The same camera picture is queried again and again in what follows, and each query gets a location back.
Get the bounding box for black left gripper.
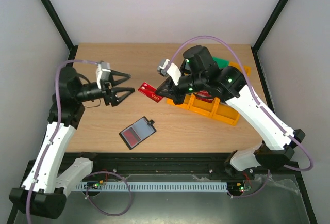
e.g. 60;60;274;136
75;70;135;107

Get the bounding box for black leather card holder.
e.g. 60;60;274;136
119;116;157;150

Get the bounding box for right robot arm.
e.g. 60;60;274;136
156;45;305;179

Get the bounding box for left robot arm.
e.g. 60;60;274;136
9;62;134;219

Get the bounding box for red VIP card stack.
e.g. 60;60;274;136
196;90;214;103

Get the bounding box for red card in holder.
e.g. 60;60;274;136
122;127;141;148

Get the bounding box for yellow bin front left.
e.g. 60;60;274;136
166;94;196;111

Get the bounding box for yellow bin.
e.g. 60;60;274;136
166;94;196;111
228;61;251;77
211;100;240;125
189;95;220;118

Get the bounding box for yellow bin front middle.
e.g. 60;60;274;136
189;95;220;118

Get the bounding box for green bin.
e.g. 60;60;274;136
212;56;229;69

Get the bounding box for yellow bin front right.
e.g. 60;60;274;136
211;100;240;125

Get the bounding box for yellow bin back right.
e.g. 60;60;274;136
228;61;251;77

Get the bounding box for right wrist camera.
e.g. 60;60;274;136
157;59;182;86

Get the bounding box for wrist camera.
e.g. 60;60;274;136
96;61;111;89
157;59;182;86

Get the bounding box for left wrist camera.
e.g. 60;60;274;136
96;61;111;89

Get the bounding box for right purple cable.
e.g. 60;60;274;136
167;35;314;200

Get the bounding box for purple cable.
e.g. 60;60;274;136
25;59;101;224
167;35;314;200

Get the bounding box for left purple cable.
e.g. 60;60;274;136
25;59;101;224

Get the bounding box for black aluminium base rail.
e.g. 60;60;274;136
61;152;300;181

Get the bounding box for slotted cable duct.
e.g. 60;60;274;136
89;182;227;193

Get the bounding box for left frame post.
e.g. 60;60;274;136
40;0;78;53

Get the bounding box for frame post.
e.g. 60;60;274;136
252;0;303;49
40;0;78;53

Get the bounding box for right frame post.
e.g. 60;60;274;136
252;0;303;49

